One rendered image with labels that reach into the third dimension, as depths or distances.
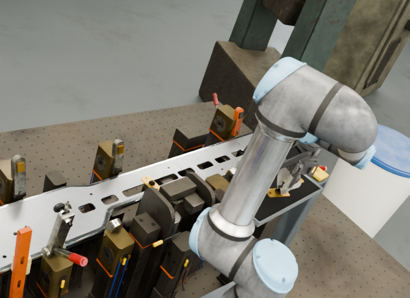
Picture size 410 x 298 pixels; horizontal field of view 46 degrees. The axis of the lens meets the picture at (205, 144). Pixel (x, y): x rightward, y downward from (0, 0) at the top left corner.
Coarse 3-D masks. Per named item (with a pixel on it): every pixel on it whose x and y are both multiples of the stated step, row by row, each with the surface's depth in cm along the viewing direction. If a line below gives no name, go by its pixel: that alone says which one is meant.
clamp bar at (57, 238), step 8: (56, 208) 118; (64, 216) 116; (72, 216) 117; (56, 224) 118; (64, 224) 118; (72, 224) 117; (56, 232) 119; (64, 232) 121; (56, 240) 121; (64, 240) 124; (48, 248) 124
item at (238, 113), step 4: (236, 108) 211; (240, 108) 210; (236, 112) 210; (240, 112) 210; (236, 116) 211; (240, 116) 211; (236, 120) 211; (240, 120) 213; (236, 124) 212; (240, 124) 215; (236, 128) 214; (232, 132) 214; (236, 132) 214
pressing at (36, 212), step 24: (216, 144) 202; (240, 144) 208; (144, 168) 175; (192, 168) 183; (216, 168) 188; (48, 192) 151; (72, 192) 154; (96, 192) 157; (120, 192) 160; (0, 216) 137; (24, 216) 140; (48, 216) 143; (96, 216) 149; (0, 240) 131; (48, 240) 136; (72, 240) 138; (0, 264) 125
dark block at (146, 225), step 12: (144, 216) 138; (132, 228) 138; (144, 228) 134; (156, 228) 135; (144, 240) 135; (156, 240) 139; (132, 252) 141; (144, 252) 139; (132, 264) 142; (144, 264) 144; (132, 276) 144; (120, 288) 150; (132, 288) 149
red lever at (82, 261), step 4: (56, 248) 125; (60, 248) 125; (52, 252) 125; (56, 252) 124; (60, 252) 122; (64, 252) 122; (68, 252) 121; (64, 256) 121; (68, 256) 119; (72, 256) 118; (76, 256) 117; (80, 256) 117; (72, 260) 118; (76, 260) 116; (80, 260) 116; (84, 260) 116; (80, 264) 116; (84, 264) 116
